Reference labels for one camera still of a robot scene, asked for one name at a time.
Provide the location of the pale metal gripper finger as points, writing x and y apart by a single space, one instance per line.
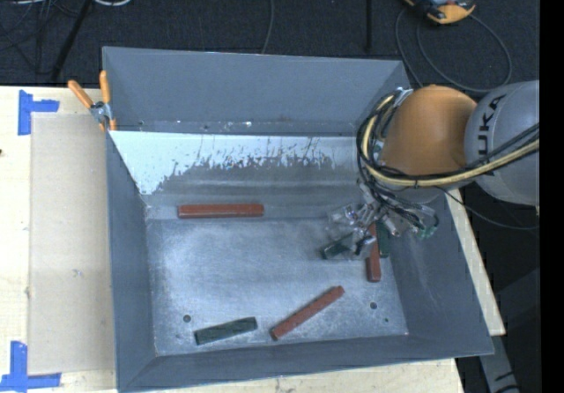
365 246
341 215

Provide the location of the dark green flat block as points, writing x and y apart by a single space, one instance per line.
225 330
383 243
336 250

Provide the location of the red-brown flat block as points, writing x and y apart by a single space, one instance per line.
220 211
307 313
374 268

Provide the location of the grey metal bin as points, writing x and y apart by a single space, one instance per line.
264 263

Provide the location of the pale flat board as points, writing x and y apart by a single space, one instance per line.
66 228

